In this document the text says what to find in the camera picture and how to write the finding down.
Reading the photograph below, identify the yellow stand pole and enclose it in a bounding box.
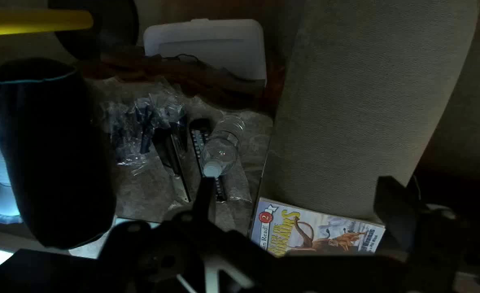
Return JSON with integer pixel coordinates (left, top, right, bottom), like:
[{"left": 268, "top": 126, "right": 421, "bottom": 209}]
[{"left": 0, "top": 7, "right": 97, "bottom": 40}]

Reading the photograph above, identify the beige fabric sofa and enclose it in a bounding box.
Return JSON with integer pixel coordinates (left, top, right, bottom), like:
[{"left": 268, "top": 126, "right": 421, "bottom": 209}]
[{"left": 259, "top": 0, "right": 480, "bottom": 225}]

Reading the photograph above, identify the black round stand base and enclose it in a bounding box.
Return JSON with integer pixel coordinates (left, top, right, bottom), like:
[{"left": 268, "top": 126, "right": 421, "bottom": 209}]
[{"left": 48, "top": 0, "right": 142, "bottom": 62}]

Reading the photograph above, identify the white plastic box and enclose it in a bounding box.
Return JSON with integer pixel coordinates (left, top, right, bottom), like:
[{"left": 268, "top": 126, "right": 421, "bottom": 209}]
[{"left": 142, "top": 17, "right": 269, "bottom": 85}]

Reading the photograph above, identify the clear plastic water bottle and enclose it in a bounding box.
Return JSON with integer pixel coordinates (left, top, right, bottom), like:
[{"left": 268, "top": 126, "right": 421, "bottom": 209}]
[{"left": 201, "top": 118, "right": 248, "bottom": 181}]

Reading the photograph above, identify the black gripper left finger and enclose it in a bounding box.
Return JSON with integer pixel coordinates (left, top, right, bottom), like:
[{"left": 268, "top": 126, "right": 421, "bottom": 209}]
[{"left": 193, "top": 175, "right": 220, "bottom": 220}]

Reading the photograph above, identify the folding utility knife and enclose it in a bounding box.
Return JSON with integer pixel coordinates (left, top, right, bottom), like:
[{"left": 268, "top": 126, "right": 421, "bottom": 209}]
[{"left": 150, "top": 128, "right": 194, "bottom": 204}]

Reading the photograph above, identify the crumpled clear plastic wrap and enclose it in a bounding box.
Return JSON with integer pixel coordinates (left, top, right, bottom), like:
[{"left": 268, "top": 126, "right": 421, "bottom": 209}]
[{"left": 90, "top": 76, "right": 277, "bottom": 230}]

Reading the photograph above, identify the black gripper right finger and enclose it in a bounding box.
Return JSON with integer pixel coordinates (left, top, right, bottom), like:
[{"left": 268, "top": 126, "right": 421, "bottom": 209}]
[{"left": 373, "top": 175, "right": 427, "bottom": 237}]

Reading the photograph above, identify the black cylindrical roll bag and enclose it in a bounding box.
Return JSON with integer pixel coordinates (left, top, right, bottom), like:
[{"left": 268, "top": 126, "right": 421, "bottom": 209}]
[{"left": 0, "top": 56, "right": 118, "bottom": 251}]

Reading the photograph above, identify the illustrated magazine with yellow title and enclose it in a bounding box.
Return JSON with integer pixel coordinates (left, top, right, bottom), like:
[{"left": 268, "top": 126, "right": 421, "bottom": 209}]
[{"left": 248, "top": 196, "right": 388, "bottom": 259}]

